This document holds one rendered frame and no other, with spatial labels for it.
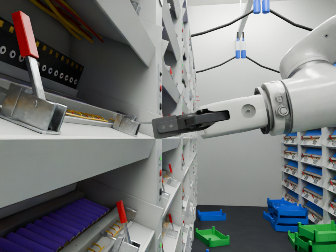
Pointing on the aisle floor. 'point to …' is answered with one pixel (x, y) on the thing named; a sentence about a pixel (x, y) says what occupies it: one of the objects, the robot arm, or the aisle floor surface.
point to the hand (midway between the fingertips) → (167, 127)
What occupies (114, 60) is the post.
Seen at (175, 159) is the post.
